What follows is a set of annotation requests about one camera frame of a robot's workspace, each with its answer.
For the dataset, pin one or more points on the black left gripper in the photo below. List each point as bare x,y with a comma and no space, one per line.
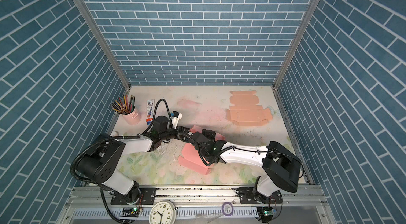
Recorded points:
176,133

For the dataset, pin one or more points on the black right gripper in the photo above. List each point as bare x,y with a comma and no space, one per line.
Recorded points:
210,134

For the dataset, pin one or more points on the pink cardboard box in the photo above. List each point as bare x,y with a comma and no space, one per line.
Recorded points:
190,159

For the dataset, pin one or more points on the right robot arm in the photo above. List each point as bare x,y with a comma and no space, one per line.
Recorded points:
282,168

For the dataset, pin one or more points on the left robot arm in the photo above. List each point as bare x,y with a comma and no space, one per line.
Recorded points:
98,163

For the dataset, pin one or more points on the white blue pencil box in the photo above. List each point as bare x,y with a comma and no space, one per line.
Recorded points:
150,111

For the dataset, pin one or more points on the tan flat cardboard box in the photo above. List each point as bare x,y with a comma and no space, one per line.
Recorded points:
245,111

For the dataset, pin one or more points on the pink metal pencil bucket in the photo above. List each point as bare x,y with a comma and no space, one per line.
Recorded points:
134,117

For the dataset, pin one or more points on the bundle of coloured pencils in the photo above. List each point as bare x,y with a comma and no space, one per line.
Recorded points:
124,105

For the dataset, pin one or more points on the purple tape roll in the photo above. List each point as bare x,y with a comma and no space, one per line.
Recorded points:
227,209

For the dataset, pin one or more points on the white wall clock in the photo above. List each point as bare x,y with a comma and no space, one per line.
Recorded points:
164,212

